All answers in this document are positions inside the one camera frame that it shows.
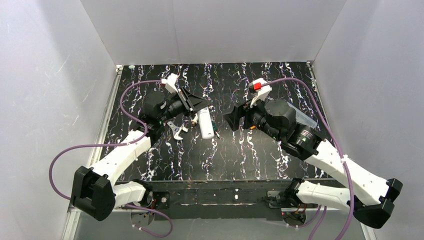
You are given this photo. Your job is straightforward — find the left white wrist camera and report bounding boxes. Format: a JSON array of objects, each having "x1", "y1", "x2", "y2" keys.
[{"x1": 161, "y1": 73, "x2": 178, "y2": 94}]

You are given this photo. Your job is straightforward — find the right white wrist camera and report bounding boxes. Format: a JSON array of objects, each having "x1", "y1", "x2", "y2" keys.
[{"x1": 248, "y1": 78, "x2": 272, "y2": 108}]

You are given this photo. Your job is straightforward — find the white remote control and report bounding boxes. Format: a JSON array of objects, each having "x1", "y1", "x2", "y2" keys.
[{"x1": 197, "y1": 107, "x2": 215, "y2": 140}]

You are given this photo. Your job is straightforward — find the red handled adjustable wrench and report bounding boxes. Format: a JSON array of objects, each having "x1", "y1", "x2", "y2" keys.
[{"x1": 166, "y1": 121, "x2": 188, "y2": 141}]

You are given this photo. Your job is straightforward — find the white plastic pipe fitting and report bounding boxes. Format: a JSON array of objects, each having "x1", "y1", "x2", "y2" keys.
[{"x1": 191, "y1": 113, "x2": 199, "y2": 127}]

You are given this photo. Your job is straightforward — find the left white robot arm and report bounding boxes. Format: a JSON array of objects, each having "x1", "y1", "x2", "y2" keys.
[{"x1": 70, "y1": 88, "x2": 215, "y2": 221}]

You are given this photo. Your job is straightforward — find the clear plastic screw box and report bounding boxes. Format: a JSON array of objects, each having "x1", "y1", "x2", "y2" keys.
[{"x1": 287, "y1": 102, "x2": 318, "y2": 129}]

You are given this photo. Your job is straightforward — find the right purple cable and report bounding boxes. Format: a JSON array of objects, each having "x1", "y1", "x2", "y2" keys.
[{"x1": 261, "y1": 77, "x2": 355, "y2": 240}]

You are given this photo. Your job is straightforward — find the aluminium frame rail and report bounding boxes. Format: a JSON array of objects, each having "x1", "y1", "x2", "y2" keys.
[{"x1": 61, "y1": 65, "x2": 124, "y2": 240}]

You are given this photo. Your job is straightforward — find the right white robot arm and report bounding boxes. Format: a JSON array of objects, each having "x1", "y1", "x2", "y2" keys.
[{"x1": 224, "y1": 100, "x2": 403, "y2": 229}]

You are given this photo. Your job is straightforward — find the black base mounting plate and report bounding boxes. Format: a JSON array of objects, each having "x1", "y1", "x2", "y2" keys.
[{"x1": 146, "y1": 180, "x2": 304, "y2": 221}]

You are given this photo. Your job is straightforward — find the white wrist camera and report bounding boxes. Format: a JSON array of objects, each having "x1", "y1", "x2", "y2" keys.
[
  {"x1": 161, "y1": 73, "x2": 178, "y2": 94},
  {"x1": 248, "y1": 78, "x2": 272, "y2": 108}
]

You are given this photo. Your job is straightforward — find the green handled screwdriver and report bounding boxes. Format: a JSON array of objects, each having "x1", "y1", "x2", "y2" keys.
[{"x1": 211, "y1": 121, "x2": 220, "y2": 139}]

